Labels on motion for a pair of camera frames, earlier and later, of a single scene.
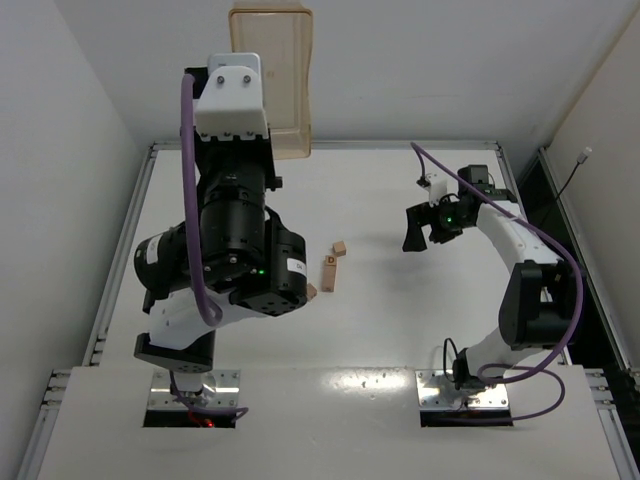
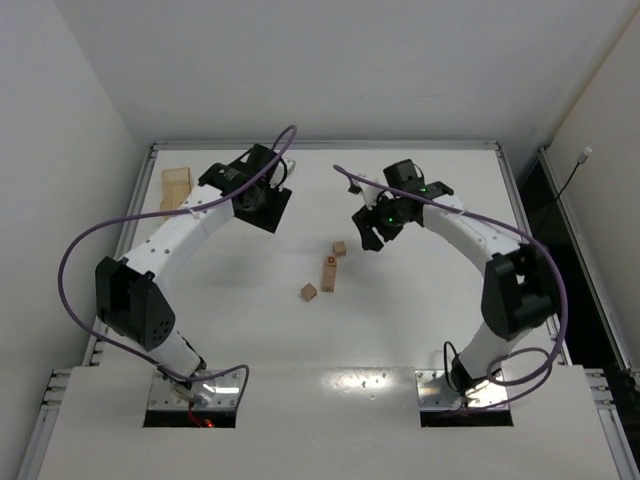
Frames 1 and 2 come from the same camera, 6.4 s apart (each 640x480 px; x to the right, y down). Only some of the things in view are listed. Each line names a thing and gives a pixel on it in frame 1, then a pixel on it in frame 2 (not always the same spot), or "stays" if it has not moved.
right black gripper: [433, 220] → [370, 225]
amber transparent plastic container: [282, 37] → [176, 186]
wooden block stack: [328, 277] stays
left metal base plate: [220, 389] stays
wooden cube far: [339, 248] stays
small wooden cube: [311, 291] stays
